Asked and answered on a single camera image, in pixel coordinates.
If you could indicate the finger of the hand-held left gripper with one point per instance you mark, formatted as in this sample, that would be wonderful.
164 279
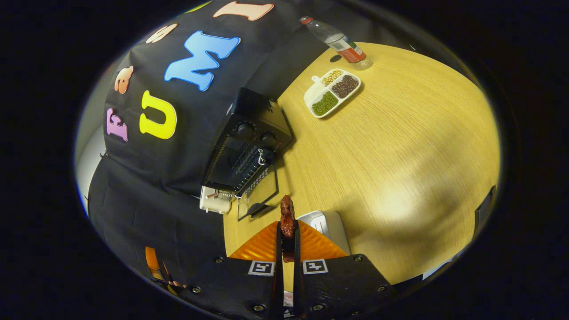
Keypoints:
152 262

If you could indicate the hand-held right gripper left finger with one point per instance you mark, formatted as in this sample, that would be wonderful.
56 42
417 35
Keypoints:
235 289

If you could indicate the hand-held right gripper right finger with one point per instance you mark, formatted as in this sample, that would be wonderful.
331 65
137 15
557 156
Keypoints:
338 284

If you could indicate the red-brown meat piece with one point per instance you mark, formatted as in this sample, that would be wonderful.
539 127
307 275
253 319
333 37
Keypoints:
287 220

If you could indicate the black electric oven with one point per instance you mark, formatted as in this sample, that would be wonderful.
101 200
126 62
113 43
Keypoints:
249 142

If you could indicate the white rectangular plate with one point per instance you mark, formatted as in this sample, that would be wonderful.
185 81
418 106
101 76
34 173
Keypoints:
331 229

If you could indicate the white toaster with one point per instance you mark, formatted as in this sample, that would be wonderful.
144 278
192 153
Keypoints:
213 205

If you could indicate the white divided bean dish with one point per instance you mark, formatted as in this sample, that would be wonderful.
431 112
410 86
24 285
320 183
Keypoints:
331 91

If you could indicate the clear bottle with red label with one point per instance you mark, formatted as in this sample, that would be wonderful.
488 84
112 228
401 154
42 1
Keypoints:
342 44

